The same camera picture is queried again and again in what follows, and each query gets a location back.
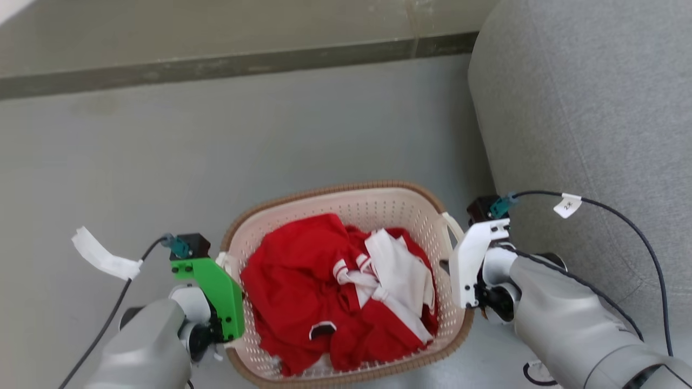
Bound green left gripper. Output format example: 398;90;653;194
170;257;245;354

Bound black right camera cable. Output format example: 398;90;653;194
510;190;674;358

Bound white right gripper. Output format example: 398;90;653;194
439;218;522;324

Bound small white printed cable label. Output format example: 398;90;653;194
553;193;583;219

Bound dark grey floor threshold strip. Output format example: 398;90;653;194
0;31;480;101

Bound grey fabric sofa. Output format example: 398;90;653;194
468;0;692;357

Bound white garment with red trim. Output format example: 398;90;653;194
332;228;436;344

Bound cream perforated laundry basket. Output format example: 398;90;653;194
216;180;475;389

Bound large white tape cable label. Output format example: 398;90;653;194
71;226;143;280

